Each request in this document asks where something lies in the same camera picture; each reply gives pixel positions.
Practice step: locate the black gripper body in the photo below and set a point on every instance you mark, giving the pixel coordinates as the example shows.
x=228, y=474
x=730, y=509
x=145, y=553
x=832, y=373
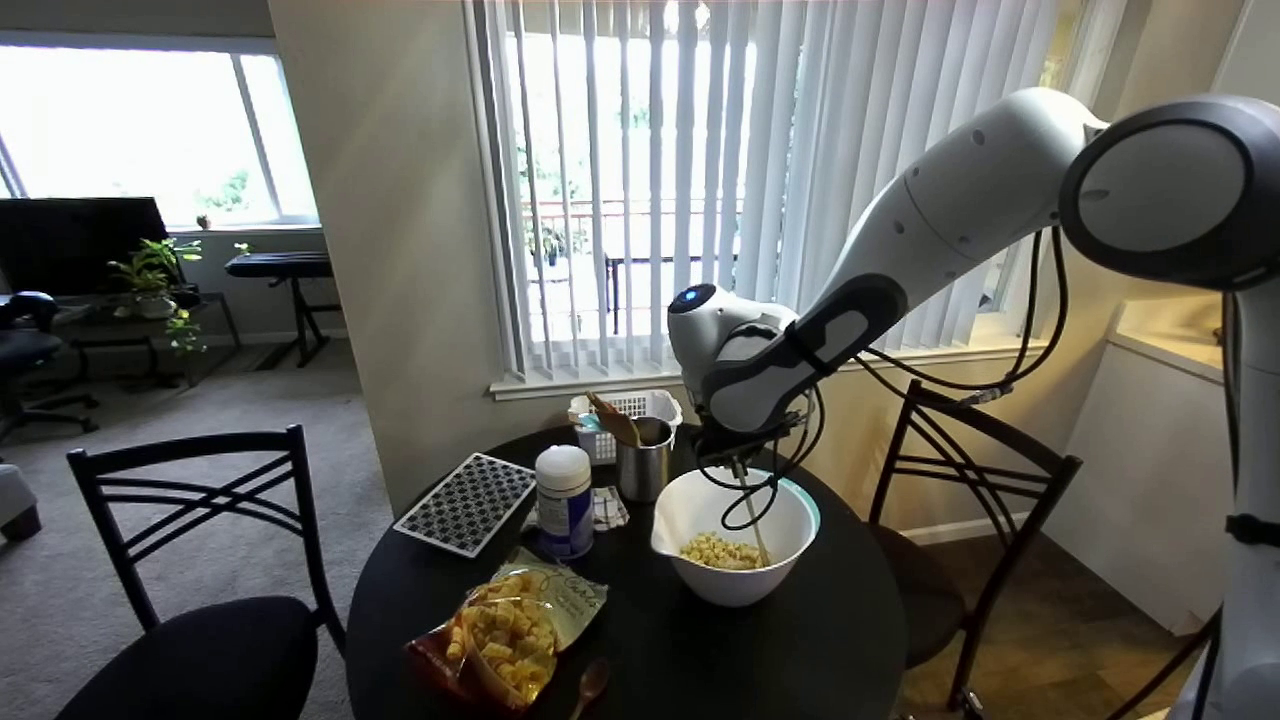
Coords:
x=744, y=438

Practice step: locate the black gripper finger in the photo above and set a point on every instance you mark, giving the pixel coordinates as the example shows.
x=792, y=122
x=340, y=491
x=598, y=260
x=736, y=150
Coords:
x=733, y=500
x=781, y=491

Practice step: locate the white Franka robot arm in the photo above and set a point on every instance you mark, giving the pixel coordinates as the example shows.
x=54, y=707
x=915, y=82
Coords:
x=962, y=202

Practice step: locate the white bowl with teal rim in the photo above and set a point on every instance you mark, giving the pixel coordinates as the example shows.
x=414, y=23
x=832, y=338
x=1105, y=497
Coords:
x=695, y=515

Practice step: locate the beige cereal rings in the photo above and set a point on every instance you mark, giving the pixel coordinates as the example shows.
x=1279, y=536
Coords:
x=720, y=551

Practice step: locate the metal utensil cup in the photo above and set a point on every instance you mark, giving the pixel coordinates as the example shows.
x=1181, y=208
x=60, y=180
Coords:
x=644, y=463

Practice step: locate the round black table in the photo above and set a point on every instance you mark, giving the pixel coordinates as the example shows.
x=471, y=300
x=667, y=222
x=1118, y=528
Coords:
x=744, y=654

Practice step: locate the small white bottle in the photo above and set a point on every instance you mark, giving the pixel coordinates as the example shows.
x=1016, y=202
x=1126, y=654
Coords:
x=581, y=427

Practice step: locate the black metal chair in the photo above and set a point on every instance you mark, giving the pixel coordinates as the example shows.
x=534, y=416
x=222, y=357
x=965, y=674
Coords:
x=202, y=654
x=993, y=535

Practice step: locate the open bag of yellow chips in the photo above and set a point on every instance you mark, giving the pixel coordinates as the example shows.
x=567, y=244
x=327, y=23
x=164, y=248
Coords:
x=513, y=632

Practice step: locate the white vertical blinds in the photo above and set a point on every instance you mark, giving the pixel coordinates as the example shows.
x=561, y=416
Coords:
x=640, y=147

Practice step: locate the beige kitchen counter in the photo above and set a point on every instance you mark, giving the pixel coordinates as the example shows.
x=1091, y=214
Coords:
x=1144, y=465

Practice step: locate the black piano bench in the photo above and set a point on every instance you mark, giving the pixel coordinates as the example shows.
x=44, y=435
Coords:
x=280, y=265

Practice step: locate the green potted plant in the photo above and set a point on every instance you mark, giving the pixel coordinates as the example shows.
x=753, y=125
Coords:
x=157, y=275

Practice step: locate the bright living room window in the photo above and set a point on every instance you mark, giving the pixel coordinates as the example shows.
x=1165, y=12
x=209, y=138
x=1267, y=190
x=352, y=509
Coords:
x=134, y=125

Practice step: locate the black piano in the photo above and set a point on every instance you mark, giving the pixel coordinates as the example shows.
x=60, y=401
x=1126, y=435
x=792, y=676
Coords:
x=81, y=242

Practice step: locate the black office chair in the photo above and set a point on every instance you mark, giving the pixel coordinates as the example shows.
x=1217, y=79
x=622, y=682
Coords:
x=25, y=341

